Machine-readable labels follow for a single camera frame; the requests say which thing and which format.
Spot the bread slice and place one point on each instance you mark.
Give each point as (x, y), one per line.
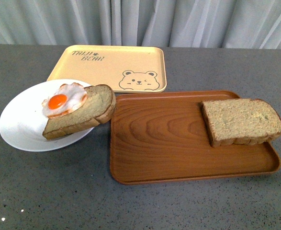
(97, 109)
(240, 121)

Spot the white round plate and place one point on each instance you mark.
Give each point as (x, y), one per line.
(22, 122)

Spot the brown wooden tray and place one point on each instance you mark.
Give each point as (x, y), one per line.
(160, 137)

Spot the yellow bear tray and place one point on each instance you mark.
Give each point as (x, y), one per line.
(129, 69)

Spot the fake fried egg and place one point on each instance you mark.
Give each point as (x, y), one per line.
(67, 99)

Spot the grey pleated curtain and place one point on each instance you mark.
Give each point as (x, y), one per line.
(254, 24)

